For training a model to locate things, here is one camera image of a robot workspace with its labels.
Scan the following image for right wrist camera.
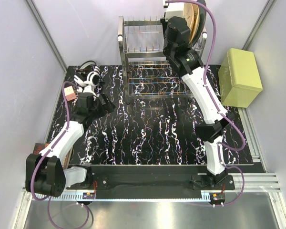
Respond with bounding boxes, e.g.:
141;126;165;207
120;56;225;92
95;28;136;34
163;0;185;21

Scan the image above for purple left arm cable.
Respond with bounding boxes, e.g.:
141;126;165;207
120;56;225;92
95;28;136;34
30;81;96;227

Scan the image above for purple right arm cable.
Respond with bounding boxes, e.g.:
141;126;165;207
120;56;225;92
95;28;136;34
163;0;247;207

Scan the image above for beige plate with bird drawing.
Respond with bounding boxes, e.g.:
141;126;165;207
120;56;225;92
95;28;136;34
187;13;194;41

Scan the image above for lime green storage box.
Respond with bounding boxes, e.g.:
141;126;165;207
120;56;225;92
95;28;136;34
218;48;263;108

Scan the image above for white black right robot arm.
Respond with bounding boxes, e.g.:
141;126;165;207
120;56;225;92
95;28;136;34
161;3;235;189

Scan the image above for small pink cube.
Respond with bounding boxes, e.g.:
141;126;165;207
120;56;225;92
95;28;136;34
63;86;77;101

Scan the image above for dark orange book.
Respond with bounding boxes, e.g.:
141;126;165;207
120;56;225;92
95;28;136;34
32;142;74;167

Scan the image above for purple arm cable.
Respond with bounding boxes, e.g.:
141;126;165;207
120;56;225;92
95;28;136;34
30;81;96;227
163;0;247;207

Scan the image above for steel two-tier dish rack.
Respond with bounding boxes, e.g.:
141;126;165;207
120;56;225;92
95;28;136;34
117;16;203;104

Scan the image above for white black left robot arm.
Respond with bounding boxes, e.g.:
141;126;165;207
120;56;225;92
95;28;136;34
25;93;115;198

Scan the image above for black and white headphones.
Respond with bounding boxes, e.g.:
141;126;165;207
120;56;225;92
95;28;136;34
74;61;104;93

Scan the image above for black marbled table mat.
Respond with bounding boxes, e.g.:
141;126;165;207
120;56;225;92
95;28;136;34
45;64;265;174

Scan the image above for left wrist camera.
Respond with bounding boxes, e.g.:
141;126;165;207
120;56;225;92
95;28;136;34
82;85;96;95

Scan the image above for cream and light blue plate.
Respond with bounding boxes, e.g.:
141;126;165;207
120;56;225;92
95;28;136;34
184;3;194;24

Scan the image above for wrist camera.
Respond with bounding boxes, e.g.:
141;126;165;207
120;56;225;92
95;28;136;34
163;0;185;21
82;85;96;95

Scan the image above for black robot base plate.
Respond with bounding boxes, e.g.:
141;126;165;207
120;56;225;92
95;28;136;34
66;164;236;199

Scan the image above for dark teal glazed plate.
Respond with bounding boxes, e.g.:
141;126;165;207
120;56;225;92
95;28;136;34
189;6;206;47

